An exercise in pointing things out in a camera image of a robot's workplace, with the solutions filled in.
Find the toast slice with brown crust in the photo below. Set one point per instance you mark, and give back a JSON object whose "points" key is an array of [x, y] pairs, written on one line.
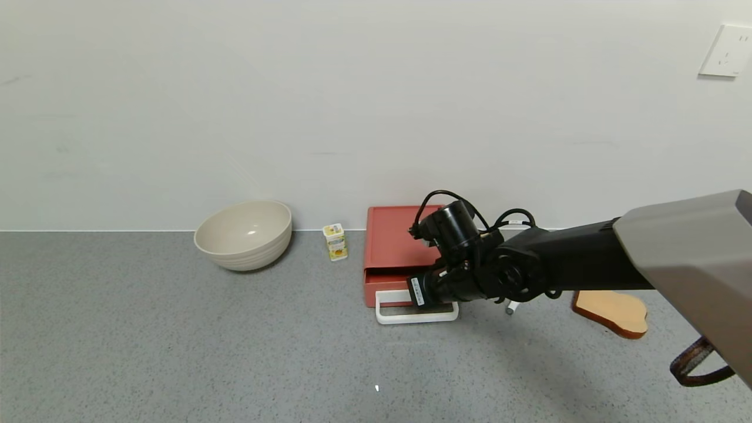
{"points": [[614, 311]]}

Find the white marker pen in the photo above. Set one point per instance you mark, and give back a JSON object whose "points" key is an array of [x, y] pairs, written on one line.
{"points": [[512, 307]]}

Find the white wall socket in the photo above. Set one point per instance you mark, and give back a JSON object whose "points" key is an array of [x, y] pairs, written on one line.
{"points": [[727, 50]]}

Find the beige ribbed bowl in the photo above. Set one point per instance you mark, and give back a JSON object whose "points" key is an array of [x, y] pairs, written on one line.
{"points": [[244, 238]]}

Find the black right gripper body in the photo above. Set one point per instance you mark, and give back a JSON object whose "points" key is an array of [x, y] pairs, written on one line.
{"points": [[418, 291]]}

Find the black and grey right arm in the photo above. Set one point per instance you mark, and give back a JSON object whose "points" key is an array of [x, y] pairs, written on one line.
{"points": [[587, 252]]}

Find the small yellow juice carton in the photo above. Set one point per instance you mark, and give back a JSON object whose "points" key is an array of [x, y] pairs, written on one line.
{"points": [[335, 242]]}

